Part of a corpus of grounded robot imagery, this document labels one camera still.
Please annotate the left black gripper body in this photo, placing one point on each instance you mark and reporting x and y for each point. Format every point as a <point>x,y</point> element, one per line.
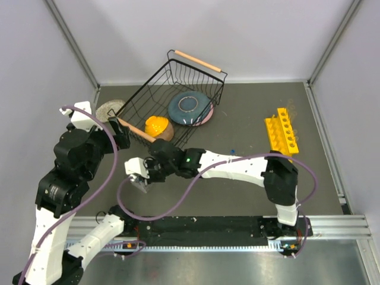
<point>103,143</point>

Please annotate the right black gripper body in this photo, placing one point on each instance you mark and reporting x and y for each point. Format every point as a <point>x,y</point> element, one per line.
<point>158,172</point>

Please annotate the yellow test tube rack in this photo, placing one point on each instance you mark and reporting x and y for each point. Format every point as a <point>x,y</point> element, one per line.
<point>280,133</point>

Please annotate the long glass test tube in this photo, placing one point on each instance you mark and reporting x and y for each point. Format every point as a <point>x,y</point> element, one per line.
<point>292,115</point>

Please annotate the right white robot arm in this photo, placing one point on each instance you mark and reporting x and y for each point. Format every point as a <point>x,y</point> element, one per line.
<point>272,171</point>

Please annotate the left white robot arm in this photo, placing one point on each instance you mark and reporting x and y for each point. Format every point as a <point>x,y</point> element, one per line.
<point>58,199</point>

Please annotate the clear acrylic tube rack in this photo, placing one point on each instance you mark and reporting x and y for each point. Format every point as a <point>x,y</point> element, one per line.
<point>140,183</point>

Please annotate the woven round coaster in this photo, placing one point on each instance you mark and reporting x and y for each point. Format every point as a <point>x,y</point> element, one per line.
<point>109,109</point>

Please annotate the yellow and brown bowl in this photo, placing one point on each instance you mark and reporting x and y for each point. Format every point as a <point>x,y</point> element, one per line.
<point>159,127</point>

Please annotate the blue ceramic plate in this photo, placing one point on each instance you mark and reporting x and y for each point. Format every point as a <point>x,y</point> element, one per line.
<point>189,107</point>

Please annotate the pink plate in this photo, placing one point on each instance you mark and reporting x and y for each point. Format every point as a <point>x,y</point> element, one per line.
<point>207,118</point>

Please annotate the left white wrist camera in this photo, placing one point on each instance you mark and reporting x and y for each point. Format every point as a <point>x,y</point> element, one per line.
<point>80,120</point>

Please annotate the black wire basket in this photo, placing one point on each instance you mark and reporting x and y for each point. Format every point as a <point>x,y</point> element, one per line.
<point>186,90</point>

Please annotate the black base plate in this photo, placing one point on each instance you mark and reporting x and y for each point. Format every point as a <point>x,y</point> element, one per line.
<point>214,231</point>

